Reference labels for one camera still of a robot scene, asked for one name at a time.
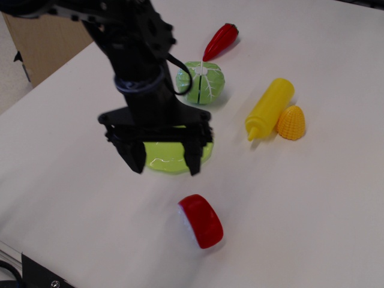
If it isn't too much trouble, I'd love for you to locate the green plastic plate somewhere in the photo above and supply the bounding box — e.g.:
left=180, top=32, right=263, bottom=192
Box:
left=143, top=125, right=214, bottom=174

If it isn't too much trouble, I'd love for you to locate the black cable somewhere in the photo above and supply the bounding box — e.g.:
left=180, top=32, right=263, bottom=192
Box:
left=166, top=53, right=193, bottom=96

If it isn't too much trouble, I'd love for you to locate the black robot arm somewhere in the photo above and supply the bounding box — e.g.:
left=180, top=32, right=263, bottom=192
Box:
left=1, top=1, right=212, bottom=175

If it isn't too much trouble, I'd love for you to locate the brown cardboard box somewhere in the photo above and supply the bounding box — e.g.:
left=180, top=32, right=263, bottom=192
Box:
left=3, top=13, right=92, bottom=87

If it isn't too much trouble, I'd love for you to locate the yellow toy corn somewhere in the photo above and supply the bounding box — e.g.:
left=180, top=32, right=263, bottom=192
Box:
left=277, top=106, right=306, bottom=140

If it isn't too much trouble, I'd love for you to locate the green toy cabbage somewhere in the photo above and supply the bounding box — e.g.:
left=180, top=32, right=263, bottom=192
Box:
left=175, top=61, right=225, bottom=105

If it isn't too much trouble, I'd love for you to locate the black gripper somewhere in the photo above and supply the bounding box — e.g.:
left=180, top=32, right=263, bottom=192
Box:
left=98, top=80, right=213, bottom=176

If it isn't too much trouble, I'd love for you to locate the aluminium table frame rail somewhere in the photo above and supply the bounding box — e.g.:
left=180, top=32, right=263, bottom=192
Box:
left=1, top=241, right=22, bottom=275

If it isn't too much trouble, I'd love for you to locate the red toy sushi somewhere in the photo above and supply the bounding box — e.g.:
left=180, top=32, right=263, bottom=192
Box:
left=178, top=194, right=224, bottom=249

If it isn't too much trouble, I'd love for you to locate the yellow mustard bottle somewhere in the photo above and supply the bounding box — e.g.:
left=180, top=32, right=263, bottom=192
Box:
left=245, top=78, right=295, bottom=141

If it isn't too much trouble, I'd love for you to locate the black metal corner bracket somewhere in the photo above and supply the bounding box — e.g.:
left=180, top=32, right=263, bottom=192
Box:
left=22, top=254, right=74, bottom=288

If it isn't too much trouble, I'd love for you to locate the red toy chili pepper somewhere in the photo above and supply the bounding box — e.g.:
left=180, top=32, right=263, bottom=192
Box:
left=202, top=23, right=239, bottom=62

